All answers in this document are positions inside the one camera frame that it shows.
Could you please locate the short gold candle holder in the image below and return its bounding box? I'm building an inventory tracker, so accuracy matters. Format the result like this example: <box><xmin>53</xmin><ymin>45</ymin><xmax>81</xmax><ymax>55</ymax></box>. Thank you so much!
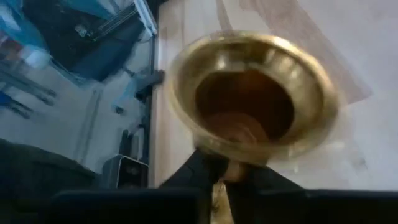
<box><xmin>166</xmin><ymin>29</ymin><xmax>341</xmax><ymax>224</ymax></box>

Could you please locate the black table edge bracket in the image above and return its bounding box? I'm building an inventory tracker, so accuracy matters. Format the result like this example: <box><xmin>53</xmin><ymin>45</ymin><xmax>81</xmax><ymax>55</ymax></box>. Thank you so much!
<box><xmin>134</xmin><ymin>68</ymin><xmax>165</xmax><ymax>97</ymax></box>

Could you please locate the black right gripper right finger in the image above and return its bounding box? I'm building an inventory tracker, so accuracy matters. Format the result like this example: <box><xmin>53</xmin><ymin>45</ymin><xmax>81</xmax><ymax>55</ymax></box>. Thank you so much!
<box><xmin>224</xmin><ymin>164</ymin><xmax>307</xmax><ymax>224</ymax></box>

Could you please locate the grey box device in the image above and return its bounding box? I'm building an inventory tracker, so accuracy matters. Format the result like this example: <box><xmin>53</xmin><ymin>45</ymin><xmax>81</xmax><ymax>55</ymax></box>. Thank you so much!
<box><xmin>101</xmin><ymin>154</ymin><xmax>150</xmax><ymax>190</ymax></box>

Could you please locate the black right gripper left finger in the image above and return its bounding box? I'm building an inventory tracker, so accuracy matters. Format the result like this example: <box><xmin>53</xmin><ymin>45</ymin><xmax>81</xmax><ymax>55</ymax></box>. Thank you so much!
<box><xmin>159</xmin><ymin>148</ymin><xmax>230</xmax><ymax>192</ymax></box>

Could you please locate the black chair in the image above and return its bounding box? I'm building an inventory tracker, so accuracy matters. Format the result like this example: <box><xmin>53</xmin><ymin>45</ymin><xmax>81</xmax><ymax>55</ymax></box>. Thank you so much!
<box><xmin>0</xmin><ymin>138</ymin><xmax>97</xmax><ymax>224</ymax></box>

